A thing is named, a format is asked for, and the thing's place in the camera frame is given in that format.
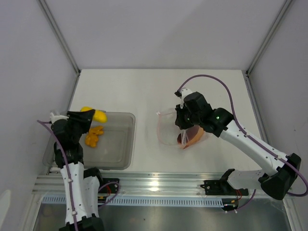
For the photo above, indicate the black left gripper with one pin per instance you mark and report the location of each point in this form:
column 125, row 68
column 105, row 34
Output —
column 84, row 118

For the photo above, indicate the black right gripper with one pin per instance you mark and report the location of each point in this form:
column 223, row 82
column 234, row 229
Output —
column 179, row 121

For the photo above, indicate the orange red toy hot dog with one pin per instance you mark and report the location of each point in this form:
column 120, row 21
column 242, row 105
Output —
column 190, row 136

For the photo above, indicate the yellow toy fruit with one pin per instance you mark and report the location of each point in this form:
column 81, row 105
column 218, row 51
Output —
column 99, row 116

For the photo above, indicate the clear pink zip top bag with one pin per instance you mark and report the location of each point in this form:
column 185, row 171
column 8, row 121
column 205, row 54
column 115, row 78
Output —
column 167, row 132

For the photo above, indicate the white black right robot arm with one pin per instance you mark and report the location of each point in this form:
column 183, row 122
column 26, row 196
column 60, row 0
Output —
column 278, row 170

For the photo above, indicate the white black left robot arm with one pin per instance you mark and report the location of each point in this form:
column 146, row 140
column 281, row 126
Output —
column 81, row 185

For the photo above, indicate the orange toy food piece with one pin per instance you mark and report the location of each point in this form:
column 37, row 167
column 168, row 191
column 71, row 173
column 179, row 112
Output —
column 92, row 136

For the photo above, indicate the clear grey plastic bin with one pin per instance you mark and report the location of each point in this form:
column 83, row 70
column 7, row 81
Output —
column 114, row 148

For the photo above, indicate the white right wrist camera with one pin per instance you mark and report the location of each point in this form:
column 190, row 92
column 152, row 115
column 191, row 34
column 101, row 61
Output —
column 182, row 93

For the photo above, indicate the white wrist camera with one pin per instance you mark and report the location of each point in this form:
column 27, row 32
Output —
column 55, row 117
column 182, row 93

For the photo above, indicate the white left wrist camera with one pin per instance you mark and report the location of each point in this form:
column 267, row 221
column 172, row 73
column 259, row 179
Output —
column 55, row 117

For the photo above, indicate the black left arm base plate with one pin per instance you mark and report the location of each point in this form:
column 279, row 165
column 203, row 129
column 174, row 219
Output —
column 111, row 186

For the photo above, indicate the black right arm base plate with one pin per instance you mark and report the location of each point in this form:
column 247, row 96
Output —
column 221, row 187

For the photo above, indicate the right aluminium frame post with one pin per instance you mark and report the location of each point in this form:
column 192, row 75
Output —
column 273, row 29

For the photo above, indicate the aluminium frame post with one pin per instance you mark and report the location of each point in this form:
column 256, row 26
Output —
column 273, row 29
column 58, row 34

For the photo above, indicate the white slotted cable duct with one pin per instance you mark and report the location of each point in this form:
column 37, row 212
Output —
column 167, row 201

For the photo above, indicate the left aluminium frame post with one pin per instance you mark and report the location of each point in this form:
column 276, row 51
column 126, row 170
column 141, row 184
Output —
column 58, row 34

